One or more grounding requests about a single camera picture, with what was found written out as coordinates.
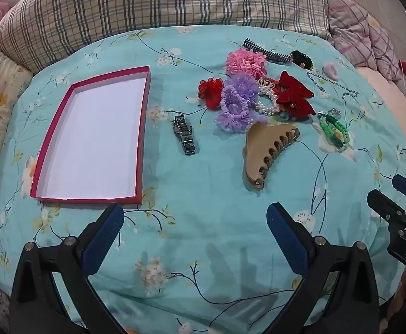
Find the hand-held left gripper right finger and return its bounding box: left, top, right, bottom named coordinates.
left=266, top=202, right=388, bottom=334

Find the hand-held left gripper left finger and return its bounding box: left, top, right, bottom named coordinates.
left=10, top=202, right=125, bottom=334

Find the beige claw hair clip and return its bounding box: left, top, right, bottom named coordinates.
left=242, top=121, right=300, bottom=192

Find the red shallow cardboard box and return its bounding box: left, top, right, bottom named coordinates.
left=30, top=65, right=152, bottom=204

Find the dark metal wristwatch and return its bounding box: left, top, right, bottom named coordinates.
left=173, top=115, right=198, bottom=156

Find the pearl hair tie with crown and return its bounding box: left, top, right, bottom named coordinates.
left=255, top=78, right=283, bottom=115

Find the red velvet bow hair clip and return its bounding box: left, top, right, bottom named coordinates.
left=275, top=89, right=316, bottom=122

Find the lilac ruffled scrunchie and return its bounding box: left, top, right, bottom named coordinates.
left=214, top=89, right=259, bottom=133

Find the red ribbon bow hair clip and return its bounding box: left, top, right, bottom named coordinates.
left=278, top=70, right=315, bottom=98

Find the red flower scrunchie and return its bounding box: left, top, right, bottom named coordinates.
left=198, top=78, right=224, bottom=110

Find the blue floral bedsheet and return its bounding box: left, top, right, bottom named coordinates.
left=0, top=24, right=406, bottom=334

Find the pale pink blanket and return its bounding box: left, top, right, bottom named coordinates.
left=358, top=66, right=406, bottom=133

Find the small pale pink cloth piece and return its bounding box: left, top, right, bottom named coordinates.
left=323, top=62, right=341, bottom=80

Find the purple tulle scrunchie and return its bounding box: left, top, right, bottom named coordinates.
left=224, top=73, right=259, bottom=103

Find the black and gold hair clip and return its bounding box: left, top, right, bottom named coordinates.
left=290, top=50, right=315, bottom=71

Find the pink plaid pillow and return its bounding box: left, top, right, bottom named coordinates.
left=325, top=0, right=403, bottom=82

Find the pink beaded scrunchie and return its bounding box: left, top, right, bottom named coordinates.
left=226, top=49, right=268, bottom=79

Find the black hair comb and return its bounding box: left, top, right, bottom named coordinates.
left=243, top=38, right=292, bottom=66

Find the silver chain necklace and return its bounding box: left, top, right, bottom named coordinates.
left=306, top=70, right=360, bottom=119

